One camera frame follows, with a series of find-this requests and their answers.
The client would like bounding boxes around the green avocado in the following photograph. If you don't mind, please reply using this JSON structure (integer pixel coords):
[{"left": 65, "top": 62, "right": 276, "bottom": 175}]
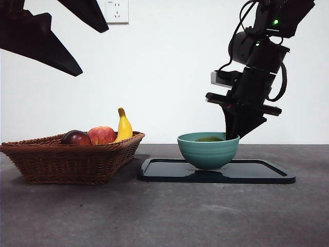
[{"left": 195, "top": 137, "right": 224, "bottom": 143}]

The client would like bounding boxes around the teal ribbed bowl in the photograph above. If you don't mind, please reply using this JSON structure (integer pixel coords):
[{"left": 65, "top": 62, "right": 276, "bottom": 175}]
[{"left": 176, "top": 132, "right": 241, "bottom": 171}]

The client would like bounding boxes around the black rectangular tray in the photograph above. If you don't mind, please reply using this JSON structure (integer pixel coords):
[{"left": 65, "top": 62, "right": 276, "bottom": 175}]
[{"left": 137, "top": 157, "right": 297, "bottom": 185}]

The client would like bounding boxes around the dark purple plum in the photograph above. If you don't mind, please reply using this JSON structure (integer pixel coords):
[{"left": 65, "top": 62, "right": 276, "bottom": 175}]
[{"left": 61, "top": 130, "right": 93, "bottom": 146}]

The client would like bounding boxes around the yellow banana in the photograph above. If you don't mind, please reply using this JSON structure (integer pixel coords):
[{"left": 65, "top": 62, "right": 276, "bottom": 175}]
[{"left": 113, "top": 108, "right": 134, "bottom": 144}]

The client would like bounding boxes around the red apple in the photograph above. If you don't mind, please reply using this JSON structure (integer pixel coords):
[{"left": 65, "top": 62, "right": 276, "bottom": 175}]
[{"left": 87, "top": 126, "right": 117, "bottom": 146}]

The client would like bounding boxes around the brown wicker basket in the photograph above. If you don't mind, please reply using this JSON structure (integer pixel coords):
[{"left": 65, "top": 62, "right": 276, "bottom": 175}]
[{"left": 0, "top": 131, "right": 146, "bottom": 186}]

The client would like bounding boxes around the white wall socket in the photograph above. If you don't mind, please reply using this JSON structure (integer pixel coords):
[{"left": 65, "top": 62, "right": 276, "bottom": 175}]
[{"left": 104, "top": 0, "right": 130, "bottom": 25}]

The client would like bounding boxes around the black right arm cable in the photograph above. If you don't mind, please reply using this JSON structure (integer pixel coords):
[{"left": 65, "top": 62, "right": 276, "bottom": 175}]
[
  {"left": 214, "top": 0, "right": 258, "bottom": 74},
  {"left": 267, "top": 61, "right": 288, "bottom": 102}
]

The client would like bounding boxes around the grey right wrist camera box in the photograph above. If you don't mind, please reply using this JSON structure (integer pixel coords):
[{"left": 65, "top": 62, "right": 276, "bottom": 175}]
[{"left": 210, "top": 71, "right": 232, "bottom": 87}]

